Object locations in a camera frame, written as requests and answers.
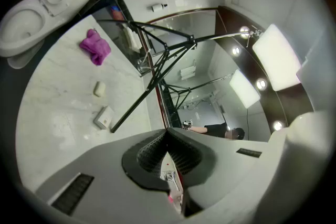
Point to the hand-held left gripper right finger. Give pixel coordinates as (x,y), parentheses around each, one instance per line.
(231,165)

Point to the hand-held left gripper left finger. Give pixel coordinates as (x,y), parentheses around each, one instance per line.
(105,165)

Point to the small white box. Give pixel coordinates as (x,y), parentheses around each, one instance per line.
(104,117)

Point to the round ceiling spotlight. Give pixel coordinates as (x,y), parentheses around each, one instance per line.
(277,125)
(244,31)
(235,50)
(261,83)

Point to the black tripod stand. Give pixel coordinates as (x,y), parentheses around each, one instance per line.
(136,105)

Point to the small cream bar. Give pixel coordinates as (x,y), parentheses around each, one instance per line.
(99,88)

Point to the large wood-framed mirror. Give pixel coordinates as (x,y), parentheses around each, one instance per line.
(204,68)

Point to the clear glass tumbler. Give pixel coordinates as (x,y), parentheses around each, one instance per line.
(143,64)

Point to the white light panel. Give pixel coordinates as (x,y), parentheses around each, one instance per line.
(275,57)

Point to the purple cloth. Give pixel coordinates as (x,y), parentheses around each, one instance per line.
(95,47)

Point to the orange blue bag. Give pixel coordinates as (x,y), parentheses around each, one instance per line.
(117,12)

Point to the white toilet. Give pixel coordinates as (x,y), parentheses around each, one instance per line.
(39,5)

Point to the wall paper roll holder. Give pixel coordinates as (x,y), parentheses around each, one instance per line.
(158,7)

